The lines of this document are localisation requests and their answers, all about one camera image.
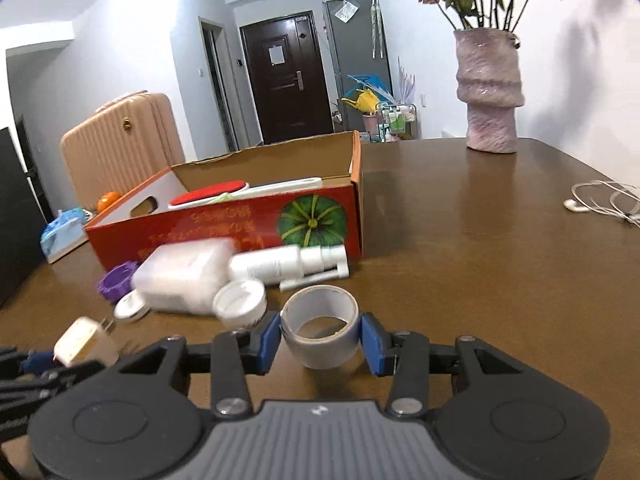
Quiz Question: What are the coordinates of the dark brown door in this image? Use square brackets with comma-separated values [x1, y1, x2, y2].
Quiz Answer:
[240, 11, 333, 144]

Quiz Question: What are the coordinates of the white spray bottle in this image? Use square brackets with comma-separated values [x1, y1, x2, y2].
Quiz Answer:
[229, 245, 350, 292]

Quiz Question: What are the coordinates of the red white lint brush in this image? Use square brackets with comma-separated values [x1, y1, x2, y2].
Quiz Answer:
[168, 177, 322, 210]

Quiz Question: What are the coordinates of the translucent white plastic box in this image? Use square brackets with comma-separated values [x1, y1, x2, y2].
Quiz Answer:
[131, 238, 236, 316]

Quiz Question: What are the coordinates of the black paper bag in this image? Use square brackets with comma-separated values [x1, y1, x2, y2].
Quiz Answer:
[0, 128, 46, 304]

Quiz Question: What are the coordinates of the purple ridged lid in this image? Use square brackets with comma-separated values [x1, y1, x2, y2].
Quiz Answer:
[96, 261, 138, 304]

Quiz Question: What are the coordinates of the white ridged bottle cap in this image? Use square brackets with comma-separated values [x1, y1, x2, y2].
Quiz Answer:
[213, 278, 267, 330]

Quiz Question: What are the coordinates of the red cardboard box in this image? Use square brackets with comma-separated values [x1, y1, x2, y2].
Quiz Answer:
[85, 131, 362, 270]

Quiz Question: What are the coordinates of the beige power adapter cube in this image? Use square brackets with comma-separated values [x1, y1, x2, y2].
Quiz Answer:
[53, 316, 119, 367]

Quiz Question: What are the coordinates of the yellow watering can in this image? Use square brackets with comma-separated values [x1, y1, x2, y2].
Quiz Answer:
[341, 88, 380, 114]

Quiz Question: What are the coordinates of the pink textured vase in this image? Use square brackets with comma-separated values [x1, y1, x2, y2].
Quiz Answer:
[454, 28, 525, 154]

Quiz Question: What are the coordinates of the pink ribbed suitcase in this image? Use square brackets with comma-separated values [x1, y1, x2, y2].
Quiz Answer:
[60, 91, 186, 209]

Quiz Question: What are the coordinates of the orange fruit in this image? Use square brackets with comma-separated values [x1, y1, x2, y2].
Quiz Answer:
[96, 191, 122, 214]

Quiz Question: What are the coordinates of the grey refrigerator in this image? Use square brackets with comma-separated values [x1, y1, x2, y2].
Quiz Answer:
[323, 0, 392, 131]

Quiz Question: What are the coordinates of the blue tissue pack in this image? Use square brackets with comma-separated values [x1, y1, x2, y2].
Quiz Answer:
[40, 208, 94, 264]

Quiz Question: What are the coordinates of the white round lid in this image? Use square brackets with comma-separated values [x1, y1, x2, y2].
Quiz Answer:
[113, 289, 150, 323]

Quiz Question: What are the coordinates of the white earphone cable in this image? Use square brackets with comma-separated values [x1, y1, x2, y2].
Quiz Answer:
[563, 179, 640, 229]

